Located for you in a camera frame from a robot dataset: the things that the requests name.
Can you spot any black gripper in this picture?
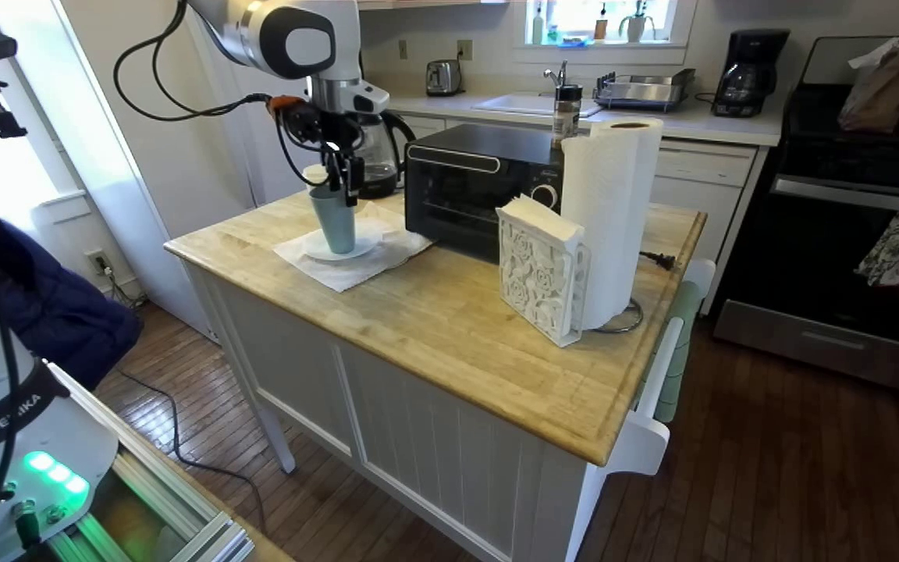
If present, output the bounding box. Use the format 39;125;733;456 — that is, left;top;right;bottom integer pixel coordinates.
272;79;391;205

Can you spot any grey-green cup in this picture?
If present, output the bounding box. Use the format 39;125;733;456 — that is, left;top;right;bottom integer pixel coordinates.
310;186;355;255

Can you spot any white plate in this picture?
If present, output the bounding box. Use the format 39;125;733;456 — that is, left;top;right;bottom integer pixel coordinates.
299;227;384;264

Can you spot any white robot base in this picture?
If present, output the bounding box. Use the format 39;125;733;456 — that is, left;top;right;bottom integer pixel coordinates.
0;321;119;562

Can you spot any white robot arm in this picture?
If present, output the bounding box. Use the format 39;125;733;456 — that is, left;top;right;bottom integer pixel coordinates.
187;0;391;205

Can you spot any white cup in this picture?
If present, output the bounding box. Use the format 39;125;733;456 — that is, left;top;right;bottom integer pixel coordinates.
303;165;328;186

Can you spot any white paper towel sheet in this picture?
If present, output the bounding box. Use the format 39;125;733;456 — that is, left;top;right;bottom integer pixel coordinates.
275;217;430;294

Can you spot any white paper towel roll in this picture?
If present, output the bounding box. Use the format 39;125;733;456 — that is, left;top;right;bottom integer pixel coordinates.
563;118;663;330

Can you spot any black toaster oven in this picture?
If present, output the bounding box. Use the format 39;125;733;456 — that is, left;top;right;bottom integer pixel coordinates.
406;122;563;262

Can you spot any silver toaster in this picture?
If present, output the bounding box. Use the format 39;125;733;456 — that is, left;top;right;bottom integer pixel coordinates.
425;58;467;95

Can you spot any white embossed napkin holder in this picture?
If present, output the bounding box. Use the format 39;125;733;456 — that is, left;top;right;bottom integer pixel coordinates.
501;197;583;346

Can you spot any grey kitchen island cabinet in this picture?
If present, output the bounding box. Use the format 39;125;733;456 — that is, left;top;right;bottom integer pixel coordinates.
170;194;707;562

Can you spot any pepper grinder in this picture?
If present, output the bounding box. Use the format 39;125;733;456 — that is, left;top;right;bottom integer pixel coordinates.
553;85;581;138

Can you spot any dish drying rack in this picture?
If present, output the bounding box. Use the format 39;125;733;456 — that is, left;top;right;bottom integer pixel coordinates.
595;67;693;112

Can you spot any dark blue cloth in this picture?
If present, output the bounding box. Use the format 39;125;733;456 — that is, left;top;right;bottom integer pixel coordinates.
0;217;140;391

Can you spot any black coffee maker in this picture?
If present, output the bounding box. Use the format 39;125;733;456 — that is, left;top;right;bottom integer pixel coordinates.
712;29;789;118

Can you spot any black kitchen stove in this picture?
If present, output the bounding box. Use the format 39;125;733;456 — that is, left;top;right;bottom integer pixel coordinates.
716;33;899;391

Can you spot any brown paper bag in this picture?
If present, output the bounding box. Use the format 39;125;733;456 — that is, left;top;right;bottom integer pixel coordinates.
836;33;899;133

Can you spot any black cable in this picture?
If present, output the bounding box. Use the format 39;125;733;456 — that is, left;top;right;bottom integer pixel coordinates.
109;0;312;190

